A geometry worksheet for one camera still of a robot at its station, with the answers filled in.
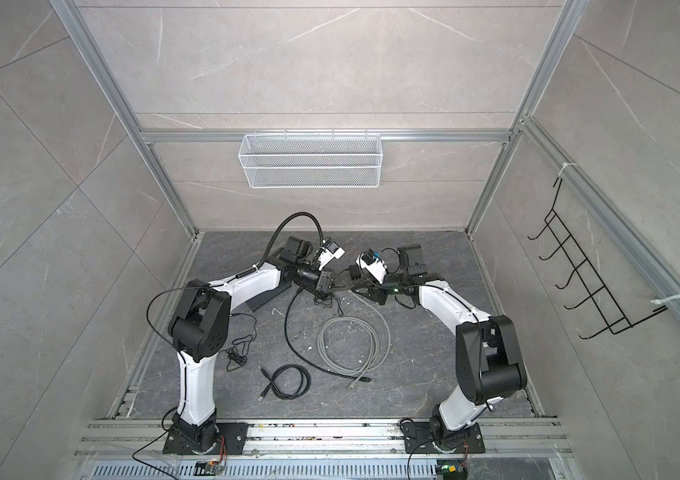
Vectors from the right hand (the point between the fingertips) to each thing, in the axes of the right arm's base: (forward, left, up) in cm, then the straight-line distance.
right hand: (357, 283), depth 86 cm
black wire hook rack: (-23, -50, +18) cm, 58 cm away
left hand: (0, +2, 0) cm, 2 cm away
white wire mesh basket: (+41, +15, +15) cm, 46 cm away
